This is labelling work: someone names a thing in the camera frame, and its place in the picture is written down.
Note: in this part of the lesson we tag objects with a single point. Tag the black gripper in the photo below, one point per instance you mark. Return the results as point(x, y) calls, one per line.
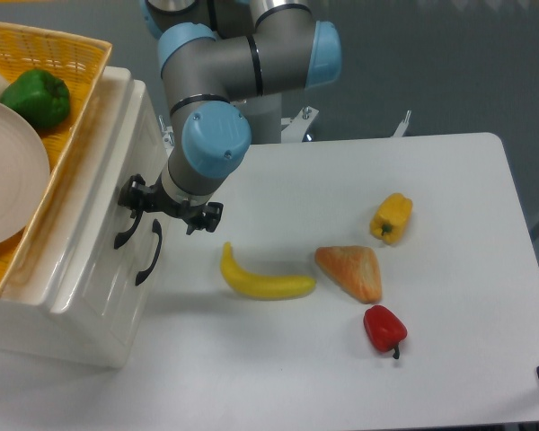
point(138, 198)

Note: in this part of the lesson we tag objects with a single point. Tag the white drawer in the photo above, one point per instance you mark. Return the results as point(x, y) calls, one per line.
point(107, 214)
point(116, 295)

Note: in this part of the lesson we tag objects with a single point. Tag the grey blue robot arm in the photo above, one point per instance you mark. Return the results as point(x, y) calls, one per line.
point(205, 72)

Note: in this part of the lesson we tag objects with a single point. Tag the white drawer cabinet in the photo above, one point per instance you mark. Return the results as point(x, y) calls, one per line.
point(75, 295)

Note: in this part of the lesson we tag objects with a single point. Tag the yellow banana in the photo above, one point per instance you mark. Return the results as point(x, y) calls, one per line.
point(262, 287)

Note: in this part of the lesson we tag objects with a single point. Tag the beige round plate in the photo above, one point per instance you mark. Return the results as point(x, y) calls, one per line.
point(24, 172)

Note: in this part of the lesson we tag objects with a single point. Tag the green bell pepper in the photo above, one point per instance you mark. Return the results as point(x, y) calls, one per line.
point(38, 96)

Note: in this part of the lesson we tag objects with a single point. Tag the orange bread slice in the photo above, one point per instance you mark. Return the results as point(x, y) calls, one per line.
point(355, 269)

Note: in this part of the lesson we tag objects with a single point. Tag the yellow bell pepper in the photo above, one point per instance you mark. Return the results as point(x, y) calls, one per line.
point(391, 218)

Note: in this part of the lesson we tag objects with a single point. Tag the yellow woven basket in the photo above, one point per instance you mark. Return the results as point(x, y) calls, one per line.
point(54, 75)

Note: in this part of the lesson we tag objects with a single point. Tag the red bell pepper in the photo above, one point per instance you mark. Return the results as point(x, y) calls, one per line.
point(384, 330)

